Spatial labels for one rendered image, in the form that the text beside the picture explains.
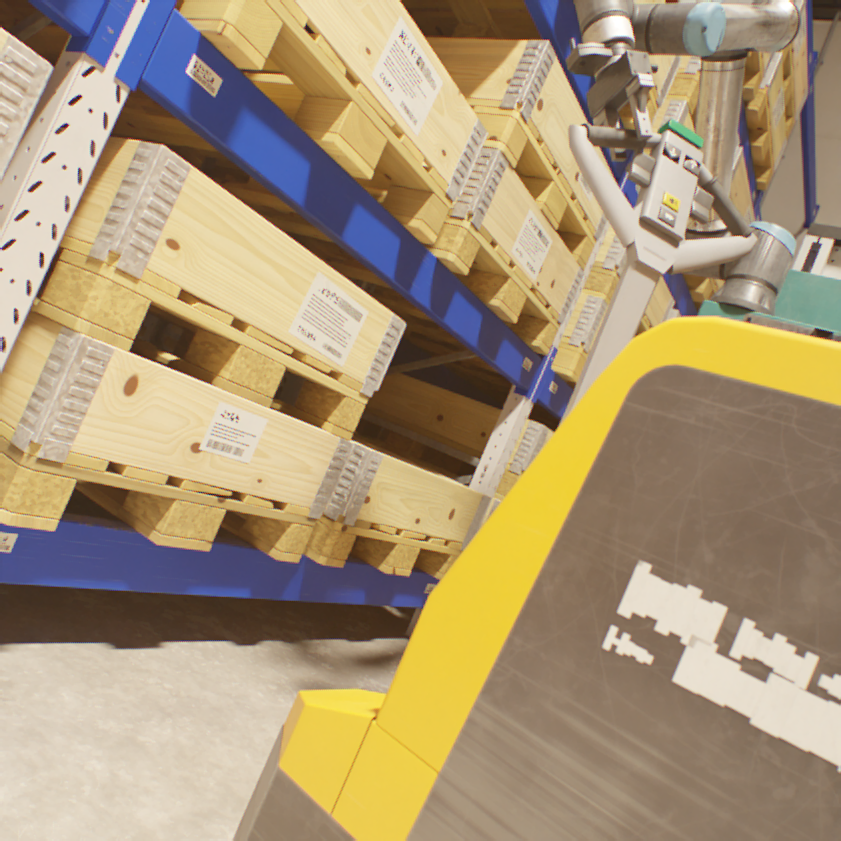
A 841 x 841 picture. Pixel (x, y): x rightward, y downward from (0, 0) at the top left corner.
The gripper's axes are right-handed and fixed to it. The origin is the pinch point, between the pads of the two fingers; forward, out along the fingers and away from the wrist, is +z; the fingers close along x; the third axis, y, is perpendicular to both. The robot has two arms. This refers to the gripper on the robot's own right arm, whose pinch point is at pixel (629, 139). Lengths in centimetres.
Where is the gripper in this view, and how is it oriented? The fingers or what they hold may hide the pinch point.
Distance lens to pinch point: 144.8
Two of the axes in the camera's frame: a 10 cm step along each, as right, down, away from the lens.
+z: 1.6, 9.8, -1.2
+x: -3.6, 1.7, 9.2
